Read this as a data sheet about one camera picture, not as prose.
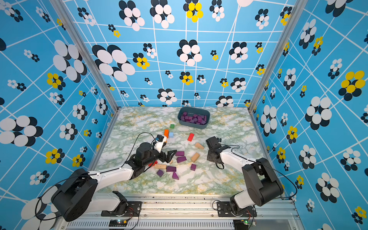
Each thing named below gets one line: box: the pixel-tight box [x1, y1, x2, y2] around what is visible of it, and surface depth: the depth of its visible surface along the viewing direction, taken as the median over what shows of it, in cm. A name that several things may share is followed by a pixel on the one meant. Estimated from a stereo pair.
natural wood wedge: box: [195, 142, 205, 150], surface depth 98 cm
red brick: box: [187, 132, 195, 142], surface depth 104 cm
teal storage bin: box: [177, 106, 211, 129], surface depth 111 cm
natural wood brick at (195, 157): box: [190, 152, 200, 163], surface depth 93 cm
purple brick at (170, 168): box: [165, 165, 177, 173], surface depth 89 cm
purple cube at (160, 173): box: [156, 169, 164, 178], surface depth 86 cm
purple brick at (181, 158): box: [176, 156, 187, 164], surface depth 93 cm
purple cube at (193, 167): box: [190, 163, 197, 172], surface depth 88 cm
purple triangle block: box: [172, 171, 180, 181], surface depth 84 cm
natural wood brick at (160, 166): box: [153, 163, 167, 170], surface depth 89 cm
